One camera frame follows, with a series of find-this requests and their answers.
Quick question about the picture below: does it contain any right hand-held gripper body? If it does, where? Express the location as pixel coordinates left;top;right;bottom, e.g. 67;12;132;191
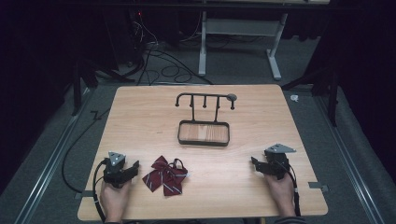
263;143;297;181

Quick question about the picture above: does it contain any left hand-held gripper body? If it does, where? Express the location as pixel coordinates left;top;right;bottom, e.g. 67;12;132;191
102;151;130;189

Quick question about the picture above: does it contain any person's left hand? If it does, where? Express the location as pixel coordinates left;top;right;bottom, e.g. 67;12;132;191
99;181;132;223

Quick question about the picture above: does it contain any person's right hand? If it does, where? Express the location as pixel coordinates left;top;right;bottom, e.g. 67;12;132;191
264;172;297;218

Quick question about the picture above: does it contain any dark red striped bow tie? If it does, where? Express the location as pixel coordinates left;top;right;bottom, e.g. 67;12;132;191
142;155;190;197

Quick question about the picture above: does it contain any grey tape strip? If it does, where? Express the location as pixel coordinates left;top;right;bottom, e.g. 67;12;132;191
74;189;94;201
307;181;330;192

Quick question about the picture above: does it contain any black hook rack stand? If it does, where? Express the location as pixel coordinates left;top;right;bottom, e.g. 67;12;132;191
175;92;238;147

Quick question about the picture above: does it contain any black metal stand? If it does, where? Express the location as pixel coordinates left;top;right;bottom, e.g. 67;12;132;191
280;66;341;128
71;57;135;117

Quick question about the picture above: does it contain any left hand-held gripper cable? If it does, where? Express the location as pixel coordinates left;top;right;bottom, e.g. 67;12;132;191
92;158;108;224

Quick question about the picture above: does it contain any hand-held gripper cable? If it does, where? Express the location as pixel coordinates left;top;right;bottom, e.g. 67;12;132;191
92;158;108;224
279;162;302;217

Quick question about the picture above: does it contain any right hand-held gripper cable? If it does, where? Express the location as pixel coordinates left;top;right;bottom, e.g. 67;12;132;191
279;162;302;217

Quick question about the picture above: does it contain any long black floor cable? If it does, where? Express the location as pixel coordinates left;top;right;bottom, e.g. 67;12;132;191
60;106;112;195

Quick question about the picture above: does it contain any metal floor rail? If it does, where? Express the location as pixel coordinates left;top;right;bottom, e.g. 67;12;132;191
313;92;387;224
13;88;94;224

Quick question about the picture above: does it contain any tangle of black floor cables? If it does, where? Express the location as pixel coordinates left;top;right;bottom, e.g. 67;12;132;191
134;18;215;86

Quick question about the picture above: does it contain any white metal desk frame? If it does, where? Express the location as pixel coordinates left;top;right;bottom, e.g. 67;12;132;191
198;10;290;81

